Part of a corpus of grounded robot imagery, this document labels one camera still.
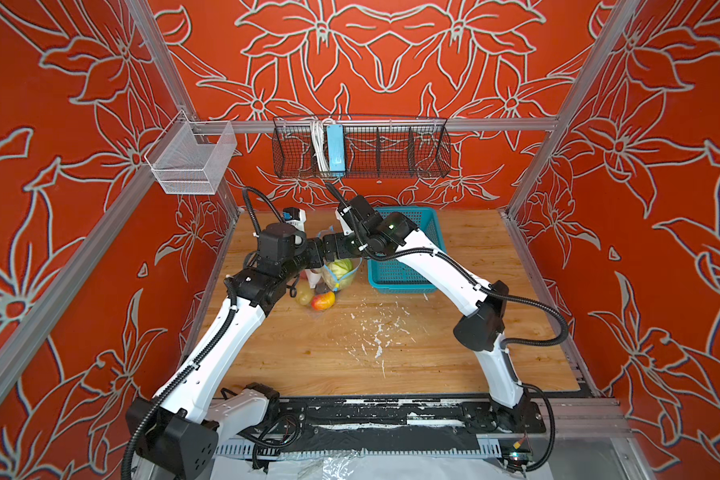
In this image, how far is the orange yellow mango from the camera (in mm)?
912

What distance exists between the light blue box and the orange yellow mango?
15.4 inches

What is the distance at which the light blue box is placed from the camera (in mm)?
902
